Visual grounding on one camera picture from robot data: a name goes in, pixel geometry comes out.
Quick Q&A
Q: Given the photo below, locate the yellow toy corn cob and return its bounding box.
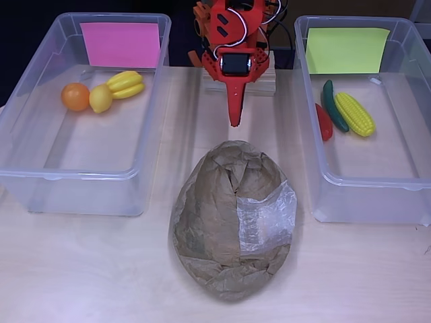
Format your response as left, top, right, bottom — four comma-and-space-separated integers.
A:
334, 92, 376, 138

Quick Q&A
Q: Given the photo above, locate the yellow toy lemon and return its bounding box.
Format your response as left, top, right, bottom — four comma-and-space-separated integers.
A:
88, 83, 113, 114

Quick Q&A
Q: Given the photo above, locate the yellow toy banana bunch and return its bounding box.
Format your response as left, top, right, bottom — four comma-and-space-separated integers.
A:
106, 70, 145, 100

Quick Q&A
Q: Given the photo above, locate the black cable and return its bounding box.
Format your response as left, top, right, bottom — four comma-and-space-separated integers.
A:
265, 0, 296, 51

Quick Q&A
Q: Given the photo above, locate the yellow paper note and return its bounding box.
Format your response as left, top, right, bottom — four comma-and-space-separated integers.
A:
305, 27, 391, 75

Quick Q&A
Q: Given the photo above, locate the clear plastic bin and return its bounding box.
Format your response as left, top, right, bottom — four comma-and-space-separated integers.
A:
293, 15, 431, 225
0, 12, 172, 216

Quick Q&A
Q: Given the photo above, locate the white servo cable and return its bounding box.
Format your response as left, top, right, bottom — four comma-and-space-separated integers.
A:
211, 6, 253, 58

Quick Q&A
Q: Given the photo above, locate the red toy chili pepper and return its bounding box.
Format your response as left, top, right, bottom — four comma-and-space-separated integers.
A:
314, 103, 334, 141

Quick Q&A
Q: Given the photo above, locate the brown paper bowl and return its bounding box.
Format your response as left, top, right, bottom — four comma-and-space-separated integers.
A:
168, 139, 299, 302

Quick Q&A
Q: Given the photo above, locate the green toy cucumber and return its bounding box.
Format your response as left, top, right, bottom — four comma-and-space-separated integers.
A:
322, 79, 350, 133

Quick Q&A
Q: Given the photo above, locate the pink paper note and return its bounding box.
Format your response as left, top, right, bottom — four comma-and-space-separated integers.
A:
79, 22, 161, 68

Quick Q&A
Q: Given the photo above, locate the toy orange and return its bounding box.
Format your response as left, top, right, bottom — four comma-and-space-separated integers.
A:
61, 82, 91, 112

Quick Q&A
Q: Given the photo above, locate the wooden base board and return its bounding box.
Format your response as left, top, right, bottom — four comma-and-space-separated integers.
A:
204, 50, 277, 98

